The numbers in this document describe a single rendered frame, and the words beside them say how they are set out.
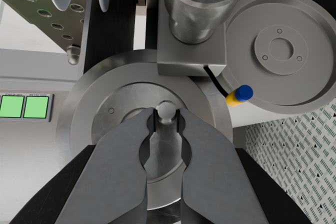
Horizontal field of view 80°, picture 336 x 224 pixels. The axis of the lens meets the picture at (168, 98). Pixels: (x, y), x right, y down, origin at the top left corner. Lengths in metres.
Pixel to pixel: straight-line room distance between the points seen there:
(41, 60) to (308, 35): 3.49
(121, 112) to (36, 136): 0.44
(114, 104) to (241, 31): 0.13
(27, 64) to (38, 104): 3.06
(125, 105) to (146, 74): 0.03
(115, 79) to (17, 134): 0.46
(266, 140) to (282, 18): 0.20
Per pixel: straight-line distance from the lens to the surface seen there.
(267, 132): 0.36
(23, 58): 3.69
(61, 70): 3.42
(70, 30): 0.50
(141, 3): 0.53
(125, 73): 0.17
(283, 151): 0.32
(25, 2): 0.46
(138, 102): 0.15
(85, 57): 0.20
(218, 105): 0.18
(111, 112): 0.16
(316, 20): 0.25
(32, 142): 0.59
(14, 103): 0.62
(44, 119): 0.57
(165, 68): 0.15
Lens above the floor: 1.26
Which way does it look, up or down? 12 degrees down
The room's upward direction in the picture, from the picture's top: 179 degrees counter-clockwise
